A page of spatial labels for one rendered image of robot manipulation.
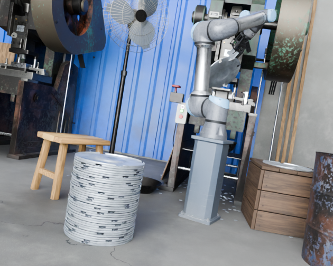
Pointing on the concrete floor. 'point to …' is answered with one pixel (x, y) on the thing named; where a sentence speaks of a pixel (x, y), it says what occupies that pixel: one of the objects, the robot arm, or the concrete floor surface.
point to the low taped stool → (63, 138)
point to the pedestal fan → (140, 28)
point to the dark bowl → (149, 185)
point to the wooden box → (276, 199)
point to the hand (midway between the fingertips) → (230, 59)
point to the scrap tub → (325, 213)
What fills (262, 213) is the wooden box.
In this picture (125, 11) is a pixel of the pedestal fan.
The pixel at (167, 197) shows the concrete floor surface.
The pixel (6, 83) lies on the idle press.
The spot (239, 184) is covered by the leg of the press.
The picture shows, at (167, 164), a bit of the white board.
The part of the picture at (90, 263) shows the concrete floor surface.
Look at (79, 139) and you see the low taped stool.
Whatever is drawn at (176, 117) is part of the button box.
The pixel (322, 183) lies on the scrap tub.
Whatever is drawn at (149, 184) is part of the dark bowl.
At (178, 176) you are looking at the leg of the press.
